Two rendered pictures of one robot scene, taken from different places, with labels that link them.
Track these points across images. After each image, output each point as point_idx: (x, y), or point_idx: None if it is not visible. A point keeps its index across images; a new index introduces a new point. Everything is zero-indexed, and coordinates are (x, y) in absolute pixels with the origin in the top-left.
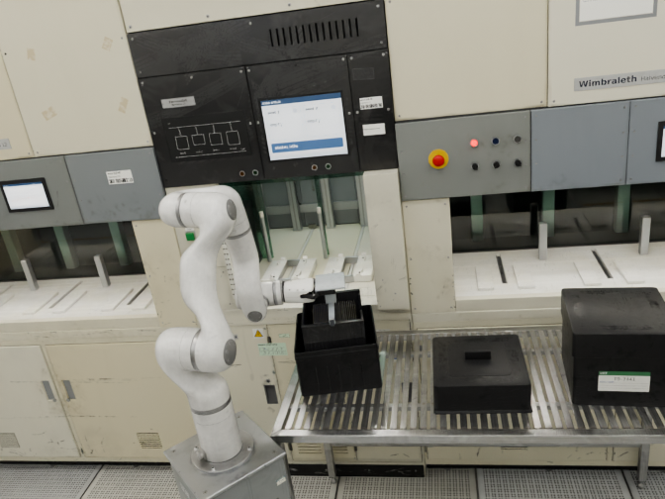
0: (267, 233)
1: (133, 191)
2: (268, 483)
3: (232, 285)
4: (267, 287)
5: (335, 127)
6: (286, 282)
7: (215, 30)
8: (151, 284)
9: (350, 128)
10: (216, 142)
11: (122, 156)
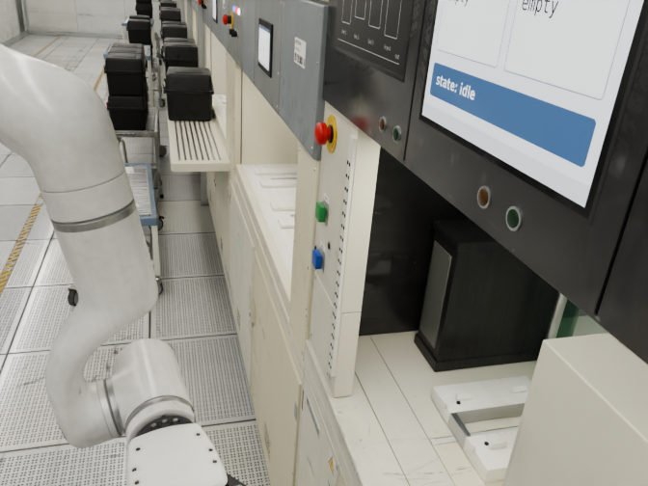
0: (569, 322)
1: (302, 86)
2: None
3: (331, 346)
4: (136, 396)
5: (593, 59)
6: (184, 427)
7: None
8: (293, 255)
9: (646, 86)
10: (374, 19)
11: (306, 13)
